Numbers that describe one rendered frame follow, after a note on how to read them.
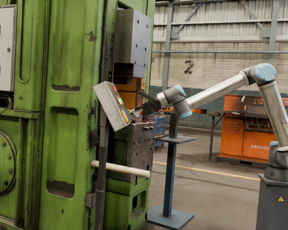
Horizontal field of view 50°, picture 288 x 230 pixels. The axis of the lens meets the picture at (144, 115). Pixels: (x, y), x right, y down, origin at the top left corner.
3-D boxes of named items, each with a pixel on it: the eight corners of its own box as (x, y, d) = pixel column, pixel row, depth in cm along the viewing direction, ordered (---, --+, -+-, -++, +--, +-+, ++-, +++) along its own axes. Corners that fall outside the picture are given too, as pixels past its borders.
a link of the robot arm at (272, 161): (284, 163, 230) (286, 140, 229) (296, 169, 213) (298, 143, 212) (264, 162, 229) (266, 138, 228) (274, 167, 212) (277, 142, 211)
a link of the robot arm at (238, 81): (255, 63, 218) (168, 103, 217) (262, 61, 206) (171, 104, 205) (261, 78, 219) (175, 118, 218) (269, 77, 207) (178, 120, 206)
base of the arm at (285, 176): (286, 176, 231) (287, 163, 231) (296, 183, 213) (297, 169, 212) (260, 174, 233) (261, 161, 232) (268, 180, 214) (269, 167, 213)
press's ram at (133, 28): (152, 68, 262) (156, 21, 259) (130, 63, 228) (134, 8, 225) (111, 67, 281) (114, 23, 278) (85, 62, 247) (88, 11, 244)
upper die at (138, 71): (145, 78, 251) (145, 66, 250) (132, 76, 233) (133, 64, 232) (102, 76, 270) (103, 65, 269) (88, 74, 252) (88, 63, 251)
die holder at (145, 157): (152, 172, 266) (156, 121, 263) (130, 182, 232) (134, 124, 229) (98, 162, 291) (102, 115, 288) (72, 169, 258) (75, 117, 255)
